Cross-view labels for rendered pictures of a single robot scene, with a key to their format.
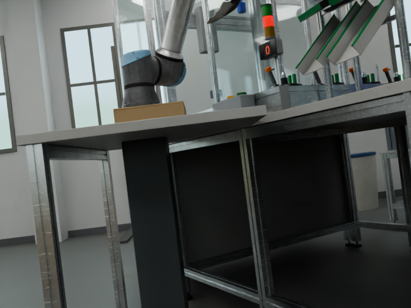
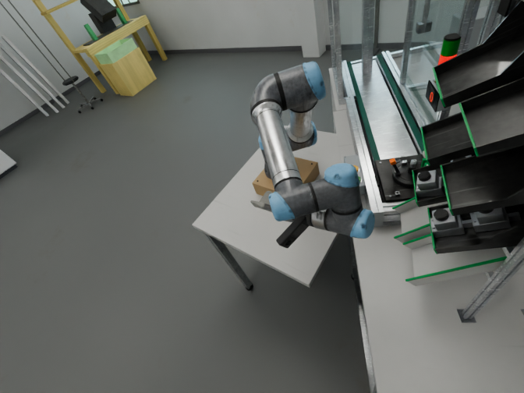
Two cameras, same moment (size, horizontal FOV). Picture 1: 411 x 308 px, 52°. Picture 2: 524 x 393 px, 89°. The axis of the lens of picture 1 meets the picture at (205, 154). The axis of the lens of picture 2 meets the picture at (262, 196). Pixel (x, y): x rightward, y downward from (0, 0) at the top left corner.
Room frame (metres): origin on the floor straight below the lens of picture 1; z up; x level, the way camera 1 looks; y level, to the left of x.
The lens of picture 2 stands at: (0.87, -0.51, 1.87)
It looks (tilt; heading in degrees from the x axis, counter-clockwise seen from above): 46 degrees down; 52
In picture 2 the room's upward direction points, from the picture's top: 22 degrees counter-clockwise
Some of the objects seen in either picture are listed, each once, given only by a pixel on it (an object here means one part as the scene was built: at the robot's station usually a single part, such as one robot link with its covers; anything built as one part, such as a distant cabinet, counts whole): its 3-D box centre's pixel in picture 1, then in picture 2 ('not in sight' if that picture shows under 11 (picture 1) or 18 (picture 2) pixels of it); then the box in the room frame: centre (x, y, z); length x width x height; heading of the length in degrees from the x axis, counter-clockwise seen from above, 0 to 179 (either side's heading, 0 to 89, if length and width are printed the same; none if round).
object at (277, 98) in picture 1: (221, 116); (361, 149); (1.92, -0.09, 0.91); 0.89 x 0.06 x 0.11; 30
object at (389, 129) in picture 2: not in sight; (398, 141); (2.03, -0.23, 0.91); 0.84 x 0.28 x 0.10; 30
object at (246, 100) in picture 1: (233, 106); (354, 174); (1.72, -0.14, 0.93); 0.21 x 0.07 x 0.06; 30
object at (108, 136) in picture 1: (158, 134); (290, 184); (1.62, 0.17, 0.84); 0.90 x 0.70 x 0.03; 1
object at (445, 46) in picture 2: (266, 11); (450, 45); (1.98, -0.37, 1.39); 0.05 x 0.05 x 0.05
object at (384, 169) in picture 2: not in sight; (410, 177); (1.76, -0.36, 0.96); 0.24 x 0.24 x 0.02; 30
